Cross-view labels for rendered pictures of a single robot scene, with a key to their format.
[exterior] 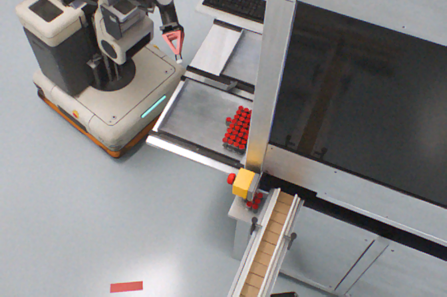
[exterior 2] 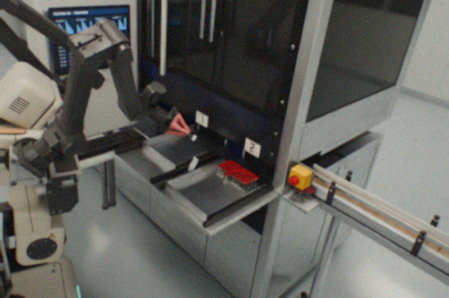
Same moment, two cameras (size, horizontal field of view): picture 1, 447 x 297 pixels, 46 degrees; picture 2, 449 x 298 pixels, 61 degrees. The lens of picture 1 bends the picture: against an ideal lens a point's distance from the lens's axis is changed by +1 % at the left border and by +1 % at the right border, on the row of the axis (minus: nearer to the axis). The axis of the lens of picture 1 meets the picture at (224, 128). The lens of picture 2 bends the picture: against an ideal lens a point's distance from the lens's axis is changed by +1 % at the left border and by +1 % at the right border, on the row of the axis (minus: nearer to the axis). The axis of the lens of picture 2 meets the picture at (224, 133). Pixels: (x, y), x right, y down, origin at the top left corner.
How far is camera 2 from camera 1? 1.57 m
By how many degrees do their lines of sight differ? 55
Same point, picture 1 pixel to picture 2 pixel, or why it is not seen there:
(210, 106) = (200, 184)
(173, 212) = not seen: outside the picture
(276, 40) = (328, 3)
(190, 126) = (213, 201)
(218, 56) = (152, 164)
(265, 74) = (317, 43)
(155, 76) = (50, 282)
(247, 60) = (170, 153)
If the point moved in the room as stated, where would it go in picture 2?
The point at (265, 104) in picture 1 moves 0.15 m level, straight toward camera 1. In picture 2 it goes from (312, 77) to (352, 88)
